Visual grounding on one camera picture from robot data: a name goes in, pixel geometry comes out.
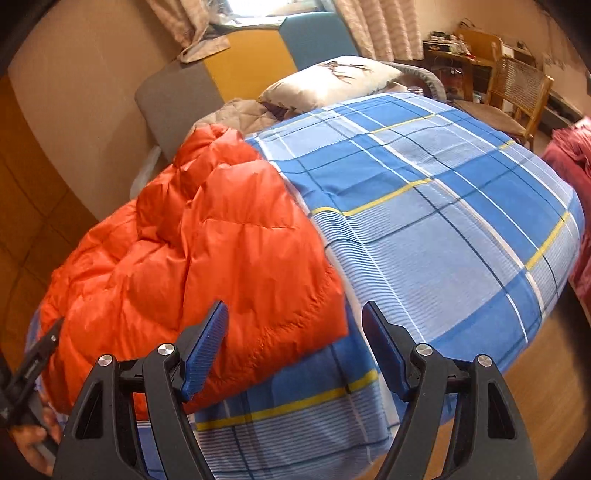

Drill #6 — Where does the cluttered wooden desk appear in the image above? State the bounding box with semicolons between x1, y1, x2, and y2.
422;28;504;102

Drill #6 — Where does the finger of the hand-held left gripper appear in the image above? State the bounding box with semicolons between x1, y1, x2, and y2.
15;316;65;385

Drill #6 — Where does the bed with blue plaid sheet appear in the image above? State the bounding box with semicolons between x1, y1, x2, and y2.
28;90;585;476

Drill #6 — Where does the wooden wardrobe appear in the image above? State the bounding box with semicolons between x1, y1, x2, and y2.
0;74;100;333

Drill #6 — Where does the window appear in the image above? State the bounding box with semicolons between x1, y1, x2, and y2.
226;0;319;17

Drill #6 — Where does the white pillow with deer print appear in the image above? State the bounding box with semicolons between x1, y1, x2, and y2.
257;55;407;112

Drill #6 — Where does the patterned beige curtain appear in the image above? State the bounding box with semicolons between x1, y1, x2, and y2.
148;0;232;63
335;0;423;63

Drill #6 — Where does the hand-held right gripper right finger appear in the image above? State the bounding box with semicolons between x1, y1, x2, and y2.
361;300;539;480

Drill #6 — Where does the beige quilted blanket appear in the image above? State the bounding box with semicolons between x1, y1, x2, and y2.
191;98;296;137

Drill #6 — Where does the orange quilted down jacket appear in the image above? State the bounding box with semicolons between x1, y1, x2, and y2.
34;124;349;423

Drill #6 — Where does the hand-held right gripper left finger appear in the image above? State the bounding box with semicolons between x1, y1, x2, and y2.
53;300;229;480

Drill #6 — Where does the pink ruffled quilt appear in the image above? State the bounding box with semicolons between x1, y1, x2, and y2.
542;115;591;305

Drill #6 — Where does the grey yellow blue headboard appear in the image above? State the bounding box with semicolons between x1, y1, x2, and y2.
135;11;361;148

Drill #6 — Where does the wooden rattan chair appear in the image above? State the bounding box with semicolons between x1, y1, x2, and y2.
455;55;555;153

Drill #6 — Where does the grey padded bed rail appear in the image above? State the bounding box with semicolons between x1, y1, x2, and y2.
392;65;448;100

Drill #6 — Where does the person's left hand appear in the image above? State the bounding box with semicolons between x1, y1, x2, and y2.
10;405;64;476

